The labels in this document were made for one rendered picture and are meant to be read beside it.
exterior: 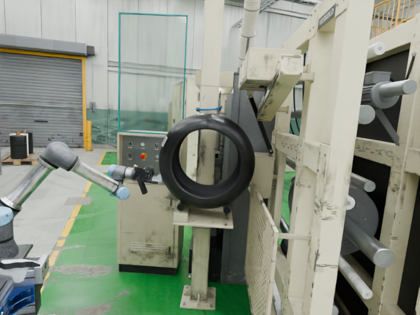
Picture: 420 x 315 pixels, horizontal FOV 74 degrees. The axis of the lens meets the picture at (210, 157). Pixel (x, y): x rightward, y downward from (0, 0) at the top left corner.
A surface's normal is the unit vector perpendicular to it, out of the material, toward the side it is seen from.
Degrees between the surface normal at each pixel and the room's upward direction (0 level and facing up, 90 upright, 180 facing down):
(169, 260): 90
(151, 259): 90
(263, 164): 90
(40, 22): 90
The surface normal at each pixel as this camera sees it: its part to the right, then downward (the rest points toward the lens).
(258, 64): -0.04, 0.15
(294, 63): -0.02, -0.16
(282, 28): 0.28, 0.17
